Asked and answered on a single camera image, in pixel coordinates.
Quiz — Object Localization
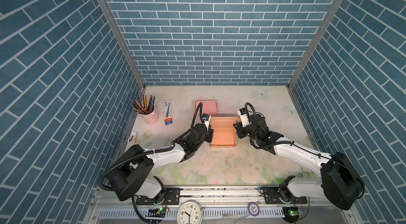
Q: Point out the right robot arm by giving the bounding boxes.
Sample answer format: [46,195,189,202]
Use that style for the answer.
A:
[233,114,365,210]

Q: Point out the pink metal pencil bucket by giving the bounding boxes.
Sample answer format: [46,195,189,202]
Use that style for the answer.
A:
[141,106,159,125]

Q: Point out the purple tape roll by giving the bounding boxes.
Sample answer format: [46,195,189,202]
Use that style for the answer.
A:
[247,202,260,217]

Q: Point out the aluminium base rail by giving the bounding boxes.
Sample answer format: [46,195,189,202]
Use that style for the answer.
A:
[84,185,362,224]

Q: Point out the white blue pencil box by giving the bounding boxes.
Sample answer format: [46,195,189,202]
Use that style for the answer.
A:
[163,99,173,125]

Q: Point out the white round object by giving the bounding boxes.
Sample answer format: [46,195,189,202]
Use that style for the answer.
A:
[128,131,138,144]

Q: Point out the bundle of coloured pencils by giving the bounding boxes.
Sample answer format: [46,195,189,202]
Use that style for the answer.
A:
[132,95,155,115]

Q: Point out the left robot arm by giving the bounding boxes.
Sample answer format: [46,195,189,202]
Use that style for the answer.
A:
[98,124,214,204]

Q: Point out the tan cardboard box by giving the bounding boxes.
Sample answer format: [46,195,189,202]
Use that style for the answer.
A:
[210,117,241,148]

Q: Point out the pink cardboard box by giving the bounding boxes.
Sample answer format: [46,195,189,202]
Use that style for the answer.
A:
[195,100,218,116]

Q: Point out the white wall clock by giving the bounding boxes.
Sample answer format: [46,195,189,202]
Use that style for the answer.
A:
[176,200,203,224]

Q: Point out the black corrugated cable conduit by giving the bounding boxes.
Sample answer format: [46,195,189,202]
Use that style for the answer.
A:
[98,102,204,191]

